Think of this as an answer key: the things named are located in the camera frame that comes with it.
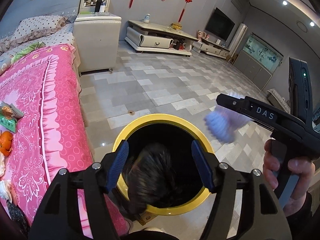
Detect white foam fruit net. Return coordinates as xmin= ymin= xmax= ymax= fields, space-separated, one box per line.
xmin=204 ymin=103 xmax=252 ymax=144

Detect orange peel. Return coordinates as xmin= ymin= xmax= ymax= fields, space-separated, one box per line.
xmin=0 ymin=131 xmax=13 ymax=157

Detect yellow pot ornament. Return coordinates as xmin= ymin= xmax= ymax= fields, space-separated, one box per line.
xmin=171 ymin=22 xmax=182 ymax=30

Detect yellow rimmed trash bin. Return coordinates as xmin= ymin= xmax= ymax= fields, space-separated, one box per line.
xmin=113 ymin=114 xmax=214 ymax=216

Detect white bedside cabinet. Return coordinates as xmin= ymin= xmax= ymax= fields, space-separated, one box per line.
xmin=73 ymin=0 xmax=121 ymax=75

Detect white tv stand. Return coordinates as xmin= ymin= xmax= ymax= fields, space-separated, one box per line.
xmin=192 ymin=38 xmax=230 ymax=59

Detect white tissue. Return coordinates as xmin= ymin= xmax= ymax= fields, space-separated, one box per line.
xmin=0 ymin=153 xmax=12 ymax=203

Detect right hand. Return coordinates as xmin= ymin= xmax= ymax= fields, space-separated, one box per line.
xmin=262 ymin=138 xmax=316 ymax=217

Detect pink floral bedspread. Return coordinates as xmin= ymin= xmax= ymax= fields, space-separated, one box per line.
xmin=1 ymin=44 xmax=129 ymax=239

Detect black thermos bottle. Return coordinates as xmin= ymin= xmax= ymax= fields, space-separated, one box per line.
xmin=94 ymin=0 xmax=103 ymax=12

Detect pomelo snack wrapper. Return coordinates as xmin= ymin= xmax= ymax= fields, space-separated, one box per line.
xmin=1 ymin=101 xmax=24 ymax=133

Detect polka dot pillow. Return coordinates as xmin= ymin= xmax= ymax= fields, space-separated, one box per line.
xmin=10 ymin=15 xmax=68 ymax=44

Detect small white bottle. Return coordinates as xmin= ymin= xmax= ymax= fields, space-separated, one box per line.
xmin=143 ymin=14 xmax=151 ymax=23

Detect fish tank cabinet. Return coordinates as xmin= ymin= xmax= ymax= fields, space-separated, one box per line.
xmin=234 ymin=33 xmax=283 ymax=90

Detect white coffee table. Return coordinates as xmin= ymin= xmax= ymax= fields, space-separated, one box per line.
xmin=125 ymin=20 xmax=197 ymax=56

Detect grey bed headboard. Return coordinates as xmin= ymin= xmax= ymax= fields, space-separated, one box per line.
xmin=1 ymin=0 xmax=81 ymax=38

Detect black wall television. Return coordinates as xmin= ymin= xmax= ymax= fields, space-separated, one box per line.
xmin=205 ymin=8 xmax=235 ymax=41

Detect white floor air conditioner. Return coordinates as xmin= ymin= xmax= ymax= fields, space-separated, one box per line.
xmin=227 ymin=23 xmax=247 ymax=58

